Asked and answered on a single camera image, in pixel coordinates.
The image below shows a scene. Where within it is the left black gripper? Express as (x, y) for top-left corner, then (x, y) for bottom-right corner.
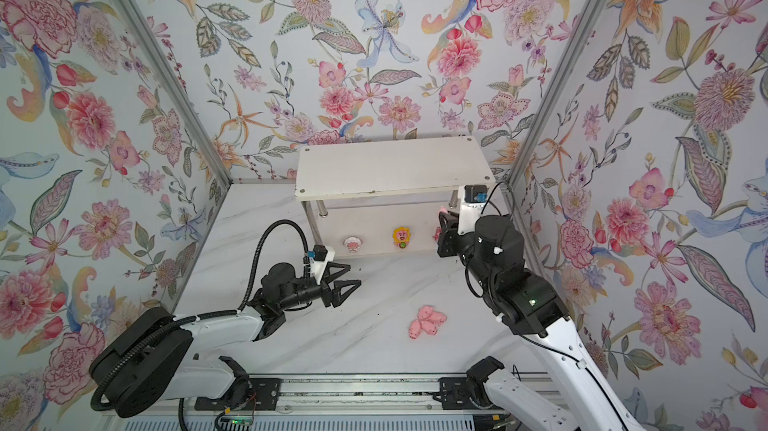
(277, 266), (360, 313)

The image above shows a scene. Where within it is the white pink doll toy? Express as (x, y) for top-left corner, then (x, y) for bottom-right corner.
(343, 236), (363, 253)

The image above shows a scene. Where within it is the yellow red flower toy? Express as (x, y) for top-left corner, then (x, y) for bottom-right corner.
(392, 226), (412, 249)

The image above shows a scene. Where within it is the small red bear toy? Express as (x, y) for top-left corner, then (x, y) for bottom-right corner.
(433, 226), (443, 243)

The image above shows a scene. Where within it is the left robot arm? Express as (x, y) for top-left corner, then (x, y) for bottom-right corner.
(89, 261), (361, 418)

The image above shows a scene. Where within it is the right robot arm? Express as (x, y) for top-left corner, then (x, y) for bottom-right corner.
(438, 212), (642, 430)

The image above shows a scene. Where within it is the white two-tier shelf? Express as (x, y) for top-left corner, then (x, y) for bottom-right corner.
(295, 137), (494, 258)

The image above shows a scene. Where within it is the pink pig toy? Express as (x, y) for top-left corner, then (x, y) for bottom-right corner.
(408, 305), (447, 339)

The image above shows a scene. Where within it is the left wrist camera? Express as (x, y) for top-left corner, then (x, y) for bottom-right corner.
(308, 244), (335, 284)

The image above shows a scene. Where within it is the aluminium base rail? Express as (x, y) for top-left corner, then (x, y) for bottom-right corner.
(95, 372), (613, 419)

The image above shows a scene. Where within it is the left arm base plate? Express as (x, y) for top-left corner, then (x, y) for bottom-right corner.
(194, 378), (283, 412)

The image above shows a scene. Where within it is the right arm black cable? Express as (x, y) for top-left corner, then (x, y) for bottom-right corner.
(464, 181), (631, 431)

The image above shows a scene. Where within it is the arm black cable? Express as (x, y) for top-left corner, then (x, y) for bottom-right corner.
(89, 219), (310, 431)
(464, 181), (631, 431)

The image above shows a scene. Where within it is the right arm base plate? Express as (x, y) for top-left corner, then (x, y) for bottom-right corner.
(437, 377), (494, 411)

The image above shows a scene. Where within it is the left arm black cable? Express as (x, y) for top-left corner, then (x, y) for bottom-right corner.
(89, 219), (310, 431)

